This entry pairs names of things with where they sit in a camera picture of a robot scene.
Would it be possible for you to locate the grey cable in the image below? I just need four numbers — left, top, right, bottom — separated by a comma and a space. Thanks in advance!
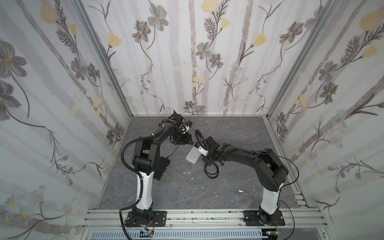
164, 166, 244, 193

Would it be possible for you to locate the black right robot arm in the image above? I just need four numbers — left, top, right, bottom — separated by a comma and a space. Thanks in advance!
199, 137, 289, 226

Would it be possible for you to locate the white slotted cable duct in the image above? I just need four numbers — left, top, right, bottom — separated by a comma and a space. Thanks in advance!
89, 229, 268, 240

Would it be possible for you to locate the white rectangular device box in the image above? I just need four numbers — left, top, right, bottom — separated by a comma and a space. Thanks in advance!
186, 147, 202, 164

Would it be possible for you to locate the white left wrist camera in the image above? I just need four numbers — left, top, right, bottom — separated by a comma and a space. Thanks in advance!
179, 124, 190, 134

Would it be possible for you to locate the black power adapter with cable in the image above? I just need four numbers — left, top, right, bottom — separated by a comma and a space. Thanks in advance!
167, 146, 179, 159

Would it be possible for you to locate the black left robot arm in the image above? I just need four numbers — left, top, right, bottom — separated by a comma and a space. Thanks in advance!
119, 111, 193, 240

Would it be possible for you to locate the black network switch box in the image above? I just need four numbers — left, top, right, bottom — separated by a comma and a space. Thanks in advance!
154, 157, 171, 181

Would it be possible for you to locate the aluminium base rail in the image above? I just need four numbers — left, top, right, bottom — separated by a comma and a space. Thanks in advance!
79, 192, 335, 240

